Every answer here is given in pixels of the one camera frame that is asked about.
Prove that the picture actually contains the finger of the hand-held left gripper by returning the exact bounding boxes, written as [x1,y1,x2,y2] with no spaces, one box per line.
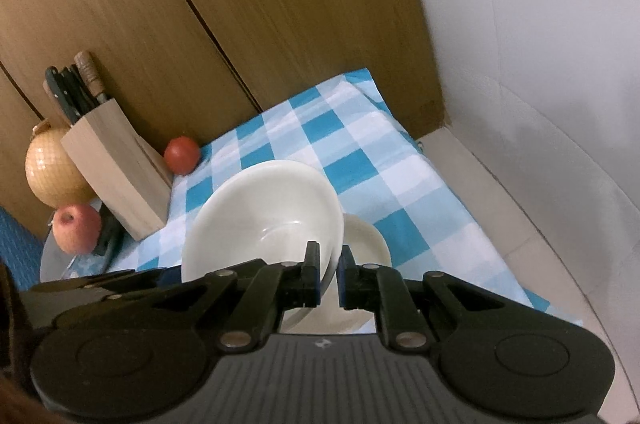
[31,266,185,305]

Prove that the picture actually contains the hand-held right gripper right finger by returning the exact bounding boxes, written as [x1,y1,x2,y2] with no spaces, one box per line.
[337,245,548,351]

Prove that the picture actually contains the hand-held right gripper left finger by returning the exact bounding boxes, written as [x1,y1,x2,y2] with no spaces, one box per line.
[100,241,322,351]

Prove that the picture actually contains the white ceramic bowl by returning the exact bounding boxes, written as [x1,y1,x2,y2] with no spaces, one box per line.
[181,160,345,331]
[325,213,392,336]

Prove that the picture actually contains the blue textured mat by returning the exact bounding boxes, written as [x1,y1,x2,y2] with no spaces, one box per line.
[0,204,47,296]

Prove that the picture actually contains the red apple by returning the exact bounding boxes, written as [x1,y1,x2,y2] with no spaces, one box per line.
[52,203,104,255]

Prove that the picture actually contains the wooden knife block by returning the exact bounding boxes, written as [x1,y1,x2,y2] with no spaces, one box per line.
[60,99,174,241]

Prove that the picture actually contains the blue white chequered tablecloth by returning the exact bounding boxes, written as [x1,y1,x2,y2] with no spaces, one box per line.
[102,66,584,336]

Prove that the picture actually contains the yellow netted melon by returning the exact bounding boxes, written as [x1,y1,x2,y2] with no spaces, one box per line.
[25,119,97,210]

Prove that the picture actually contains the red tomato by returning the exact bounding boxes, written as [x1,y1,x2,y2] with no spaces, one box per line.
[164,136,202,176]

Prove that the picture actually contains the wooden cabinet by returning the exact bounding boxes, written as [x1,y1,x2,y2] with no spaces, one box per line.
[0,0,449,245]

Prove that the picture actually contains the black handle knife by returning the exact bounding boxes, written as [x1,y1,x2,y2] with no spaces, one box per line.
[43,66,78,126]
[59,64,98,117]

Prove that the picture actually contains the ribbed brown handle knife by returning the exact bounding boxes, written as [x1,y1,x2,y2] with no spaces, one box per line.
[74,50,110,106]

